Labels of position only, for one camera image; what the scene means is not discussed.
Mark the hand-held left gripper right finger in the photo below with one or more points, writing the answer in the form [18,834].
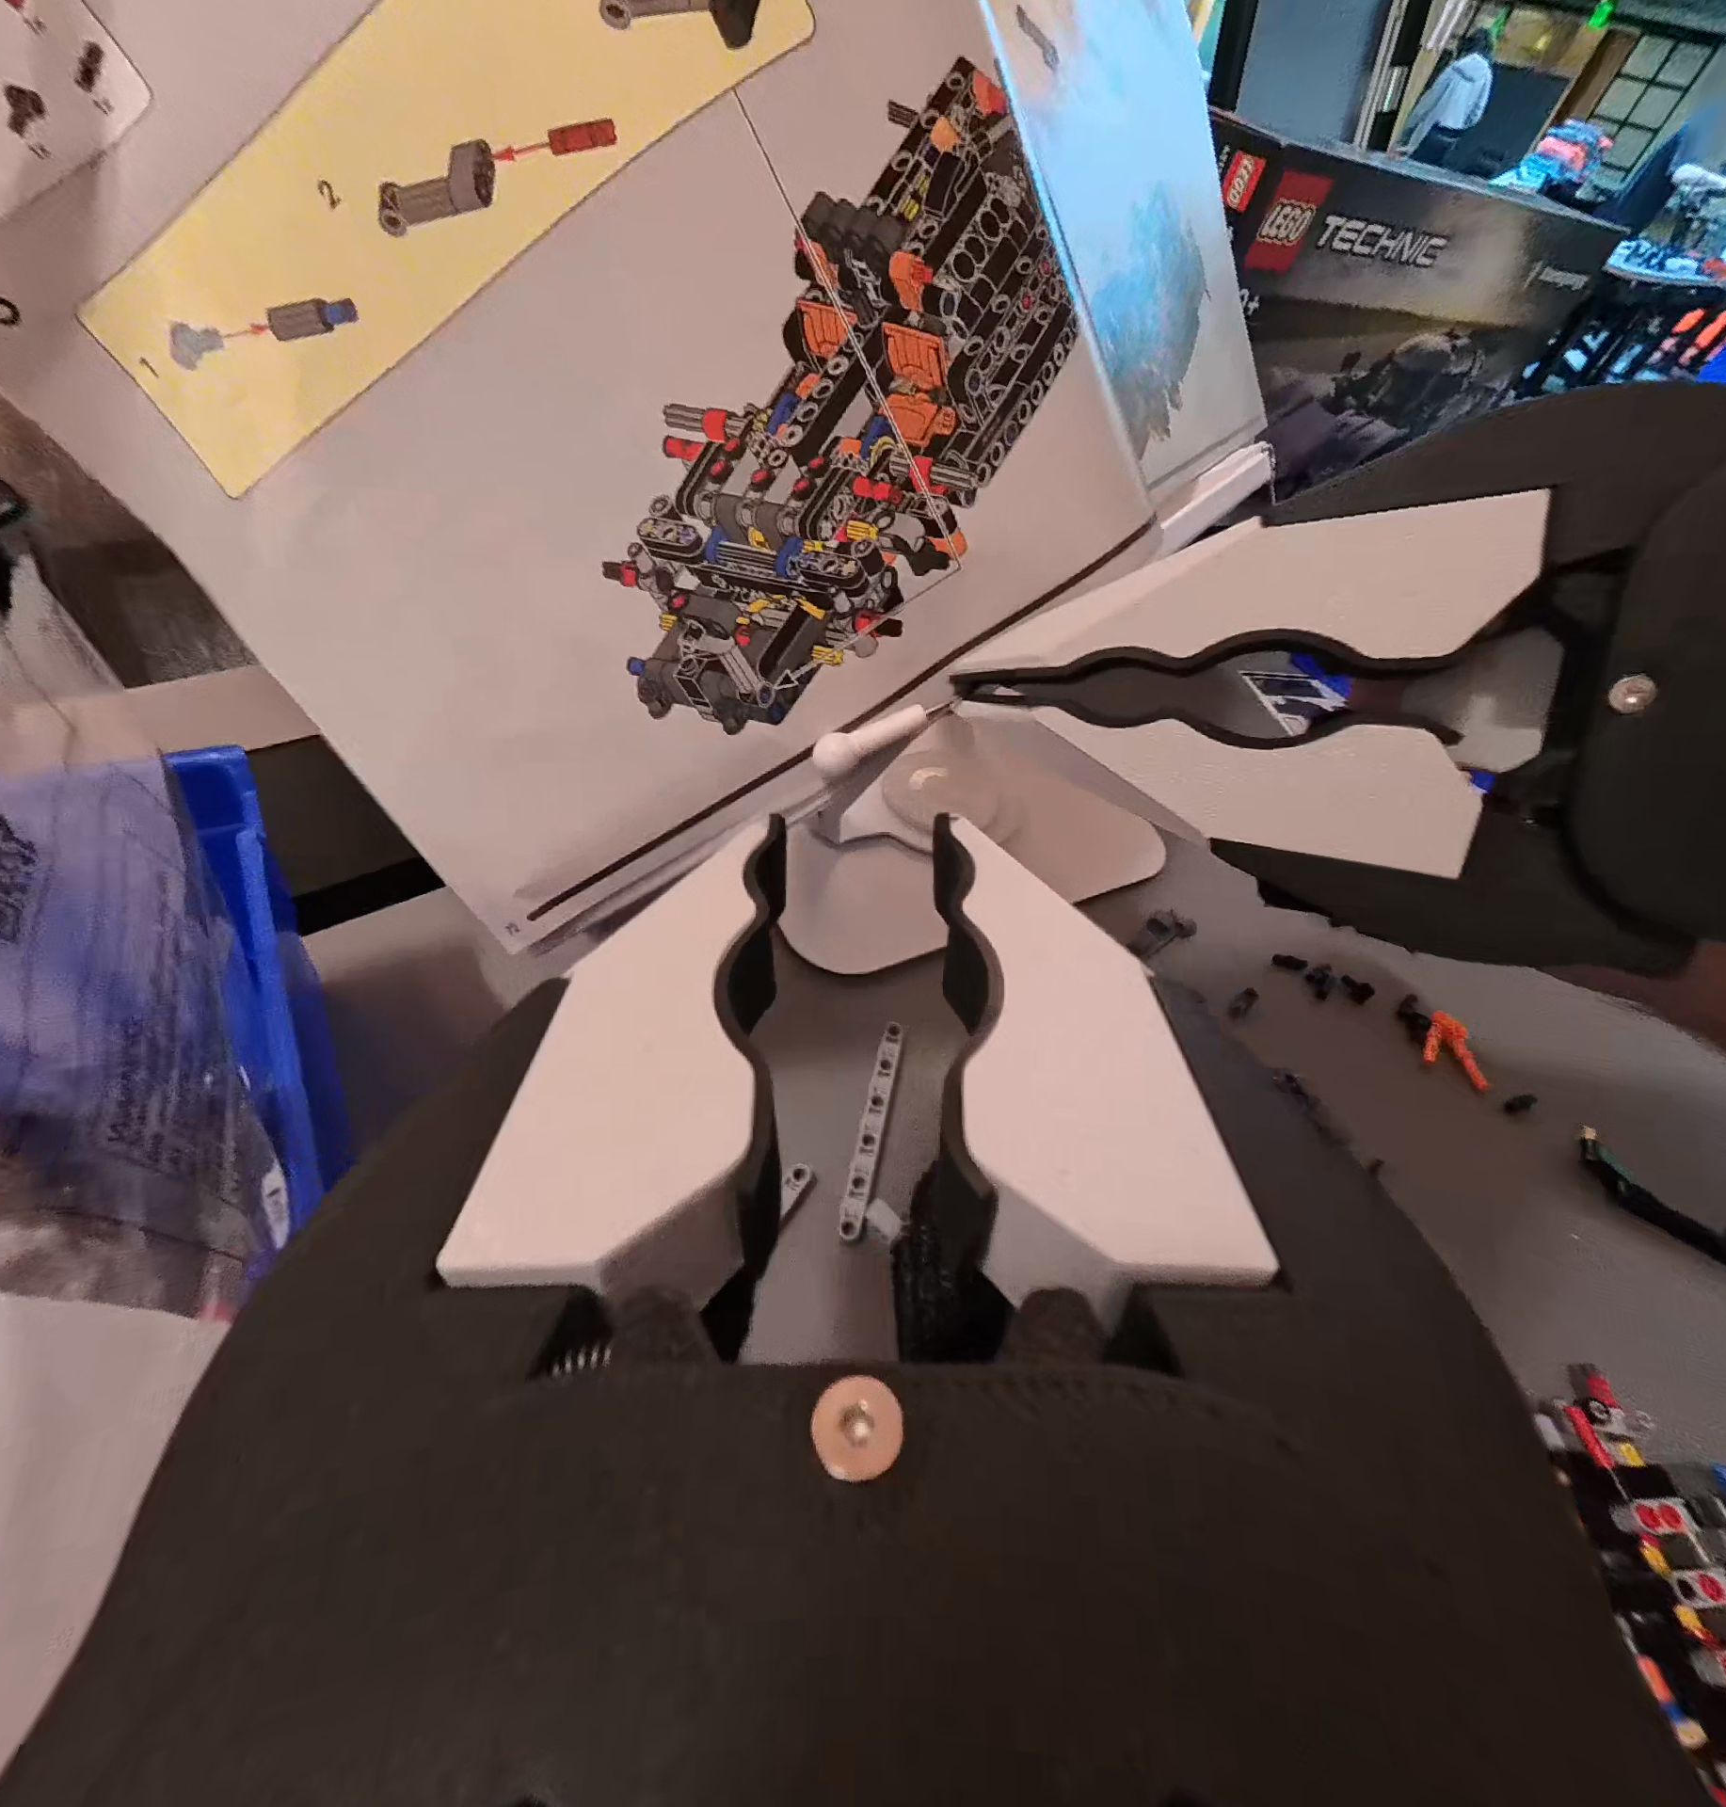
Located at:
[1117,1129]

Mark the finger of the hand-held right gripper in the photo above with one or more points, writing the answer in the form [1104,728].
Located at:
[1371,579]
[1315,799]

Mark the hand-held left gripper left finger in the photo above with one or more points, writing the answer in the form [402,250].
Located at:
[595,1129]

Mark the white book stand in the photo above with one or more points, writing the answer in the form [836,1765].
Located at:
[1060,848]

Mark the lego instruction booklet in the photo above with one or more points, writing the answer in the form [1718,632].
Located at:
[453,565]

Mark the lego sticker sheet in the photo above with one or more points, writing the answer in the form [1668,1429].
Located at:
[1295,700]

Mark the scattered black lego pins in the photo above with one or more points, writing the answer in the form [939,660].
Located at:
[1321,977]

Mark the short grey lego beam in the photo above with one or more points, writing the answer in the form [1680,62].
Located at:
[795,1198]

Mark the long grey lego beam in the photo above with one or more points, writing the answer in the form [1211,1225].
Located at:
[875,1129]

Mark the black lego set box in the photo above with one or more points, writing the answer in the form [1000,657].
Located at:
[1413,339]

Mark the orange lego piece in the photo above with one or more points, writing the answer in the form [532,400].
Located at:
[1453,1046]

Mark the long black lego piece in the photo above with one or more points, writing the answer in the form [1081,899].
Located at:
[1680,1221]

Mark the partly built lego model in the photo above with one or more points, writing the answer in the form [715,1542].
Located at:
[1668,1583]

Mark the blue plastic bin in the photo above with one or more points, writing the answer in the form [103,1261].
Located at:
[263,959]

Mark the black desk mat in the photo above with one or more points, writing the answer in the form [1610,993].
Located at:
[354,834]

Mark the clear plastic bag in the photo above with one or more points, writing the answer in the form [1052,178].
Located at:
[86,1015]

